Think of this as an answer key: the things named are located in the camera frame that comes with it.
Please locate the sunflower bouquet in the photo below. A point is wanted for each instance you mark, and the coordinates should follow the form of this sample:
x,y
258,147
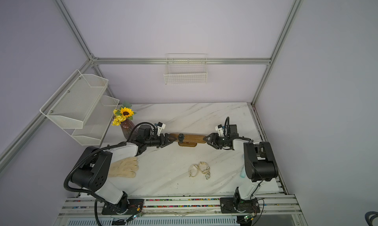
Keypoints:
x,y
122,114

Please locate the white wire wall basket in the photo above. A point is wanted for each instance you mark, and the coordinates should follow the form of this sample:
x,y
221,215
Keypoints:
x,y
181,68

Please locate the light blue small object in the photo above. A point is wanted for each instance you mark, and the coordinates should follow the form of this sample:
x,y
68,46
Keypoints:
x,y
243,173

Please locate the upper white mesh shelf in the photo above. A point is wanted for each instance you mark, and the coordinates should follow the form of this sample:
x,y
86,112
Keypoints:
x,y
71,106

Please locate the beige band watch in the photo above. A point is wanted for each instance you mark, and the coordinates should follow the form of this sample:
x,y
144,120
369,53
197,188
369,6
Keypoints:
x,y
193,171

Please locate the beige work glove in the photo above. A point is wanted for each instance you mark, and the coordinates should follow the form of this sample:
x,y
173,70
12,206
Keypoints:
x,y
125,168

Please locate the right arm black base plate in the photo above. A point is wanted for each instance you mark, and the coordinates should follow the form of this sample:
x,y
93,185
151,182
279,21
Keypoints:
x,y
230,205

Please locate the white mesh shelf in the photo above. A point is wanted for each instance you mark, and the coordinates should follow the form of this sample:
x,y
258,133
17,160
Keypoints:
x,y
97,124
71,106

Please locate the aluminium rail frame front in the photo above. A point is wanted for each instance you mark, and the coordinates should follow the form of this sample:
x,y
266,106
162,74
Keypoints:
x,y
270,210

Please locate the wooden watch stand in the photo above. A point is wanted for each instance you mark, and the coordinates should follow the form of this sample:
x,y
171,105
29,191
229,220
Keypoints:
x,y
192,140

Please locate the black cable loop corner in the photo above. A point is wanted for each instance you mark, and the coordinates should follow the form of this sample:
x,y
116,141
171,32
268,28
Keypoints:
x,y
370,217

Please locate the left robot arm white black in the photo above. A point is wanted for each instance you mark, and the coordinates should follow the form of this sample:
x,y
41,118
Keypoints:
x,y
90,173

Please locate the lower white mesh shelf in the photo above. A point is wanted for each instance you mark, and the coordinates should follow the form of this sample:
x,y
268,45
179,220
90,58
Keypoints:
x,y
97,124

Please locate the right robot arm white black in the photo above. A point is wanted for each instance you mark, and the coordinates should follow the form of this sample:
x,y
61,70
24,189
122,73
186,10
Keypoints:
x,y
260,167

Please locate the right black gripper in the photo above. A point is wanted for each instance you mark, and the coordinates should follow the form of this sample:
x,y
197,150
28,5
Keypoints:
x,y
213,135

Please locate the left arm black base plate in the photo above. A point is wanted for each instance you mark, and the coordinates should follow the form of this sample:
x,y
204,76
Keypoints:
x,y
124,207

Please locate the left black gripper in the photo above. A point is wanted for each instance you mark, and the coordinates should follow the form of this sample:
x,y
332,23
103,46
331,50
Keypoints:
x,y
165,143

